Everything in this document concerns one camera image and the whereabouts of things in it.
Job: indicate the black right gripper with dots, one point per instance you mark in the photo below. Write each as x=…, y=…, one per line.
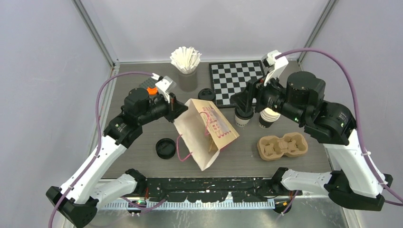
x=243, y=99

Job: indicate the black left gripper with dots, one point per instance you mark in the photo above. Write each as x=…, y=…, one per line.
x=176, y=108

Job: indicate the white paper cup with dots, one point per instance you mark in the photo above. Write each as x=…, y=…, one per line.
x=241, y=121

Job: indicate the stack of paper cups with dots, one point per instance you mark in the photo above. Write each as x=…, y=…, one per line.
x=267, y=117

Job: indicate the black coffee cup lid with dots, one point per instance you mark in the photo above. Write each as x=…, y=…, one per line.
x=207, y=94

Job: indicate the paper gift bag pink handles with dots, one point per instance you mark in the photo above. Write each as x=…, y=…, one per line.
x=205, y=131

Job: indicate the stack of black lids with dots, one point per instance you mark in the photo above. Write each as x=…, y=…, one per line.
x=165, y=148

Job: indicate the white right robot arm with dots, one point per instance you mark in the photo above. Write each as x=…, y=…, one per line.
x=358, y=184

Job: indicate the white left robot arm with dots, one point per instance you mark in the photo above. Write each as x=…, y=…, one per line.
x=112, y=142

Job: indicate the grey straw holder cup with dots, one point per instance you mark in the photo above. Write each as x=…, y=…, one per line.
x=188, y=82

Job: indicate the black white chessboard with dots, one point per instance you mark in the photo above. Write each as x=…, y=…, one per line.
x=228, y=78

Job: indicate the orange plastic piece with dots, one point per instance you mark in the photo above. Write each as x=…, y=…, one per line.
x=152, y=91

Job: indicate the grey lego baseplate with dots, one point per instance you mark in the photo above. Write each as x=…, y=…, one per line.
x=149, y=83

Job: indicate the white wrapped straws bundle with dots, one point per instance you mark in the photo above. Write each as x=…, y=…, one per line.
x=185, y=59

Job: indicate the brown pulp cup carrier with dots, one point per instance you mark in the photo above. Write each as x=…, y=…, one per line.
x=272, y=148

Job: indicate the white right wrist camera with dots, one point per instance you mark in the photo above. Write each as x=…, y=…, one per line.
x=273, y=66

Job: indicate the aluminium frame rail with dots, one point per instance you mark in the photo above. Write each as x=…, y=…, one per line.
x=201, y=205

